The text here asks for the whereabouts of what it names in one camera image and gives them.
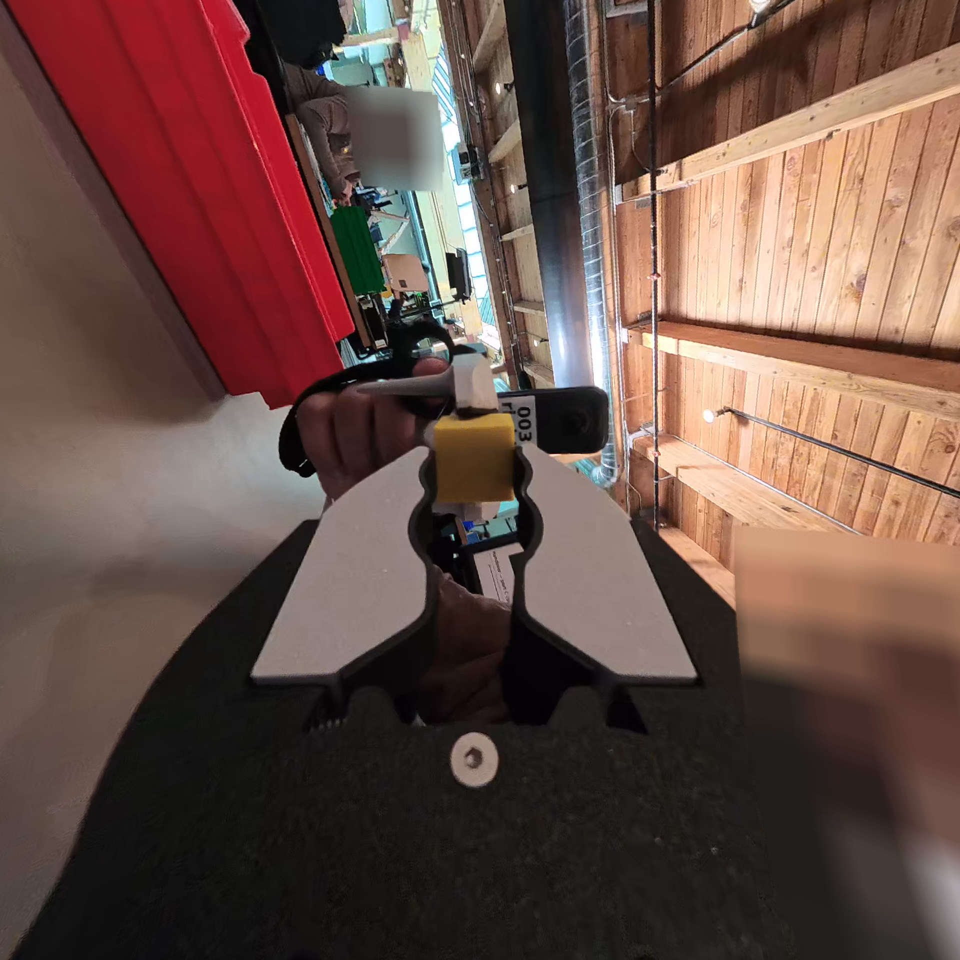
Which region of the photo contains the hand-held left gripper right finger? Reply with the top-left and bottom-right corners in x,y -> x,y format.
503,446 -> 699,699

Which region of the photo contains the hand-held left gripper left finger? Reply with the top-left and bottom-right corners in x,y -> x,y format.
251,446 -> 441,699

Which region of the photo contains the yellow wooden block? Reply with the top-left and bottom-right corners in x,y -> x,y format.
431,414 -> 520,508

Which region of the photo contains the red plastic bin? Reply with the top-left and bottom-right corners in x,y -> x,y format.
8,0 -> 358,411

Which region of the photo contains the grey desk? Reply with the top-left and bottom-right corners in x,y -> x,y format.
0,23 -> 361,931

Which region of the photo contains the person's right hand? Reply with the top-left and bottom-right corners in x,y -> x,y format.
296,357 -> 454,501

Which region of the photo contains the black framed board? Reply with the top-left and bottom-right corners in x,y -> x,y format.
450,518 -> 529,604

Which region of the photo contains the cardboard box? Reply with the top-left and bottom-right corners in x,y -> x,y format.
383,252 -> 432,295

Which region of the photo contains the green plastic bin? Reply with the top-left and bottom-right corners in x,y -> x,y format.
330,207 -> 388,298

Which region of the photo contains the silver duct pipe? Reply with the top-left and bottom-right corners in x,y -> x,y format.
563,0 -> 628,493

